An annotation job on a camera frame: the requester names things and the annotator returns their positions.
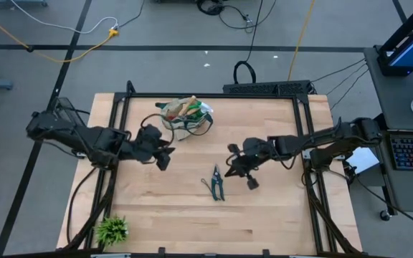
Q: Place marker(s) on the black perforated power box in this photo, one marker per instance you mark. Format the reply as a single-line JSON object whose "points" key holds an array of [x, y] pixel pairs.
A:
{"points": [[264, 87]]}

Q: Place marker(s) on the black caster wheel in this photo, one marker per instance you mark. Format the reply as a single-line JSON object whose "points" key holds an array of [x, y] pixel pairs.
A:
{"points": [[385, 215]]}

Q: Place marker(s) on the black mesh electronics box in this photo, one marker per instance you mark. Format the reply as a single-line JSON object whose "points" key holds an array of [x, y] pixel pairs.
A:
{"points": [[66, 105]]}

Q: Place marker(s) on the black aluminium table frame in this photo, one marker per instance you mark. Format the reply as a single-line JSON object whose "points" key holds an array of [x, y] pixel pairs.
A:
{"points": [[264, 95]]}

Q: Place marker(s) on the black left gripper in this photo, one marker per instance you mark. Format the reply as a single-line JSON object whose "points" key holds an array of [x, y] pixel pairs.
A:
{"points": [[149, 143]]}

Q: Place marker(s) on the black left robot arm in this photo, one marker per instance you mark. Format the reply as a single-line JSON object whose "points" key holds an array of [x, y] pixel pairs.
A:
{"points": [[84, 139]]}

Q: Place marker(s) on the grey metal base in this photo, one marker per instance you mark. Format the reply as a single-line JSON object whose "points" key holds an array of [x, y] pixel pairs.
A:
{"points": [[13, 3]]}

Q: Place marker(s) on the grey desk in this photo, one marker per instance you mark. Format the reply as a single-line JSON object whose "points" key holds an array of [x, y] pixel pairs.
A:
{"points": [[389, 89]]}

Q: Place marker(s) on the small green artificial plant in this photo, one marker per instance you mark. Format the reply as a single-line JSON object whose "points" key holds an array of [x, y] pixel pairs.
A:
{"points": [[111, 231]]}

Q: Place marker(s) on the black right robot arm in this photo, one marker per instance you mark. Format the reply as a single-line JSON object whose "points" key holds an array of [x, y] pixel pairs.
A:
{"points": [[317, 139]]}

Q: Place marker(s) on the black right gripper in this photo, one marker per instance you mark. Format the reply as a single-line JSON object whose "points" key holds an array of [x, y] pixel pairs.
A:
{"points": [[255, 152]]}

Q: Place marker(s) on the green pruning shears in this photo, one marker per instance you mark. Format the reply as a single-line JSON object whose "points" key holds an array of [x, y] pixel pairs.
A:
{"points": [[214, 179]]}

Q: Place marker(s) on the red black gardening glove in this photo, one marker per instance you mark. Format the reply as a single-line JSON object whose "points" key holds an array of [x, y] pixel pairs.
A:
{"points": [[172, 116]]}

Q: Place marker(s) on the beige green gardening bag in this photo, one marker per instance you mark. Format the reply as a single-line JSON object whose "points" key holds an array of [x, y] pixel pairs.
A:
{"points": [[181, 129]]}

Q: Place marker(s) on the green spray bottle white nozzle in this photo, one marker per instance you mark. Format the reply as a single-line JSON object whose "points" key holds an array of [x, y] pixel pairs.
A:
{"points": [[201, 114]]}

